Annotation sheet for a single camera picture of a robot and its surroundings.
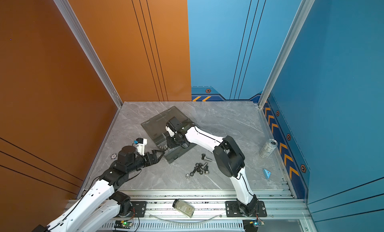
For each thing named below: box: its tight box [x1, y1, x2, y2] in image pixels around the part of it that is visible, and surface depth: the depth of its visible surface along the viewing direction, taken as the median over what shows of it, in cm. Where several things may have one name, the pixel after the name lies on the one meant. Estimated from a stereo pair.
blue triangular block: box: [263, 168, 272, 180], surface depth 84 cm
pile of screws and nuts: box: [190, 153, 212, 177], surface depth 88 cm
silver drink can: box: [259, 139, 278, 159], surface depth 84 cm
